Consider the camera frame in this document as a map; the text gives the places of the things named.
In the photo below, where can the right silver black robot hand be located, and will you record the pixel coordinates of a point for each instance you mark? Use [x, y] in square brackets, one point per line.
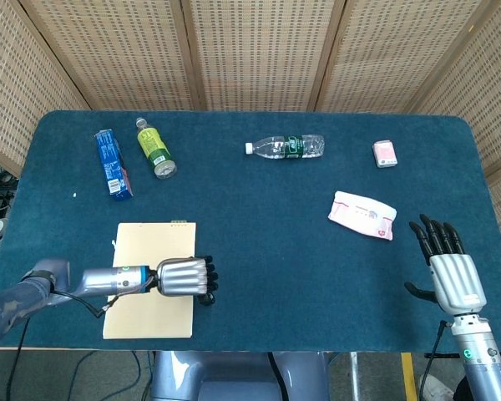
[457, 280]

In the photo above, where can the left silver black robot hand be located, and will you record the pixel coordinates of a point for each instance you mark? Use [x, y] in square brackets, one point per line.
[181, 277]

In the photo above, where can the black stapler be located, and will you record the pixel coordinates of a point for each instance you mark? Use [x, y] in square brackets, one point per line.
[209, 299]

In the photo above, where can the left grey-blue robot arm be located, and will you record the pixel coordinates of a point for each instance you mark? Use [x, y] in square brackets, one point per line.
[100, 282]

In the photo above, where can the beige folder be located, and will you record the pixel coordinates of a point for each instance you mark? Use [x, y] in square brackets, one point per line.
[150, 242]

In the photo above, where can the blue table cloth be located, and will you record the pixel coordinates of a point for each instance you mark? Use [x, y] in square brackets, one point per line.
[284, 271]

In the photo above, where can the yellow floor tape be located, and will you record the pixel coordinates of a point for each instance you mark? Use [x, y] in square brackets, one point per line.
[409, 376]

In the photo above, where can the white shoe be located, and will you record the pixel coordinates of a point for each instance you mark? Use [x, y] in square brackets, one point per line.
[436, 388]

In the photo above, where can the grey-blue robot torso base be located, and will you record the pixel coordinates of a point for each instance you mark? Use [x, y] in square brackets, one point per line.
[234, 376]

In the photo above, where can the pink wet wipes pack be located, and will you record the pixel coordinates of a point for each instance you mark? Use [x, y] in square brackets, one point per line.
[361, 214]

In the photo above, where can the blue toothpaste box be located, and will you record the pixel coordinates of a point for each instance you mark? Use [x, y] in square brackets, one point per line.
[112, 165]

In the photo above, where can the bottle with yellow-green label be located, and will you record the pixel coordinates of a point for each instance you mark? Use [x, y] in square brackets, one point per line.
[154, 148]

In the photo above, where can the metal table leg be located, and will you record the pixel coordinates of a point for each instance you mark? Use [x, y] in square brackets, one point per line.
[353, 376]

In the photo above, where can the small pink tissue pack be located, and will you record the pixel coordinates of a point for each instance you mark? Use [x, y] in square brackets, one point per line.
[385, 153]

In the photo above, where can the clear water bottle green label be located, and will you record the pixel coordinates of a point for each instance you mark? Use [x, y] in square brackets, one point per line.
[290, 147]

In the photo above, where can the woven folding screen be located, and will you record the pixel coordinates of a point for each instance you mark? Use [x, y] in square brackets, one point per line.
[267, 54]

